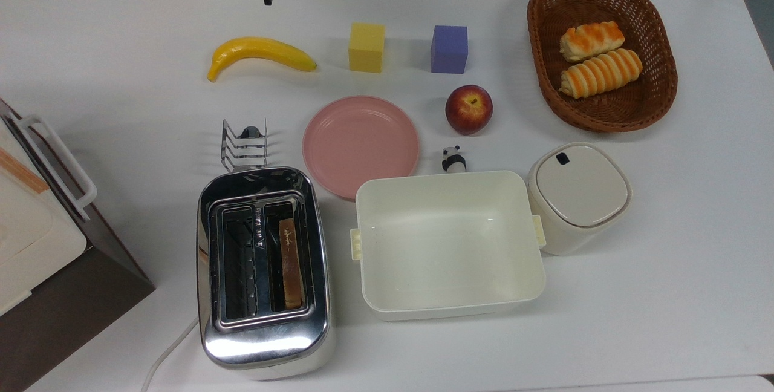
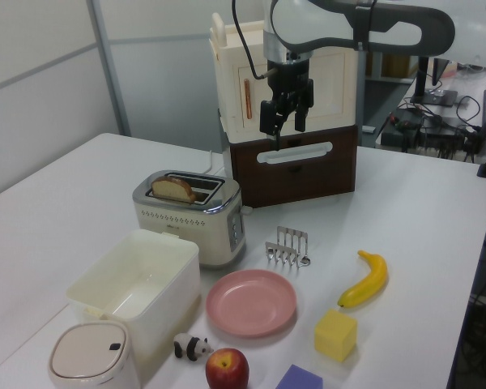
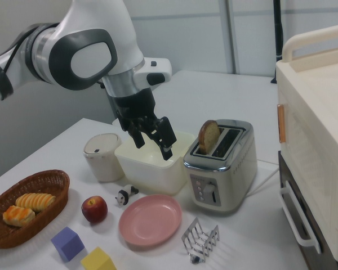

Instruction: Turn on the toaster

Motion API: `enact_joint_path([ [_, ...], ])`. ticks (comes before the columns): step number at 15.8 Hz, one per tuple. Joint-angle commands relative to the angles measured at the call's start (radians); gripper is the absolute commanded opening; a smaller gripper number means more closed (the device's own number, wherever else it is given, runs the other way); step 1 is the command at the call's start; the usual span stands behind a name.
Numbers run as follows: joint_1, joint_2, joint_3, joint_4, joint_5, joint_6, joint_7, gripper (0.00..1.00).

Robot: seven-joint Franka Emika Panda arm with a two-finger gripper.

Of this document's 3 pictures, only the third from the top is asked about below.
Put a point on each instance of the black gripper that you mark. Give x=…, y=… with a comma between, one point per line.
x=135, y=105

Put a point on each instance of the cream and chrome toaster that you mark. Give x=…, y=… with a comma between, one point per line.
x=228, y=174

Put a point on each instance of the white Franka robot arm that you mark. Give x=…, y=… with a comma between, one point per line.
x=101, y=22

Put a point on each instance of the cream rectangular plastic tub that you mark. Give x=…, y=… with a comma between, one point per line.
x=152, y=171

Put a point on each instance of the small cream lidded bin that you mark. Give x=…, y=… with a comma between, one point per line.
x=101, y=160

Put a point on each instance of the toasted bread slice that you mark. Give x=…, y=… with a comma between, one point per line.
x=208, y=136

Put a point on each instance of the panda figurine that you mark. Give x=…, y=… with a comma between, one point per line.
x=125, y=195

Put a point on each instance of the pink plate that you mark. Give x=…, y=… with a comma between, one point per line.
x=149, y=219

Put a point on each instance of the red apple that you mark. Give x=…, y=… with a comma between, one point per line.
x=94, y=209

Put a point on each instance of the brown wicker basket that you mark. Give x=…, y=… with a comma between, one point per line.
x=50, y=185

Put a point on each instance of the metal toast rack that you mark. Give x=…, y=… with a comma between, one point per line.
x=198, y=239

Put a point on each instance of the long striped bread roll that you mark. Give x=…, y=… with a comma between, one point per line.
x=35, y=201

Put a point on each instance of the yellow foam cube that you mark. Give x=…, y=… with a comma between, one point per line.
x=98, y=260

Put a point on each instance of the purple foam cube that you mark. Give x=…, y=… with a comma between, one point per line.
x=67, y=244

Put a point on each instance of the orange glazed bread roll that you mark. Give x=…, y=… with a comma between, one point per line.
x=18, y=216

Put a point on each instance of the black pole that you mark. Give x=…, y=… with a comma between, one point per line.
x=277, y=33

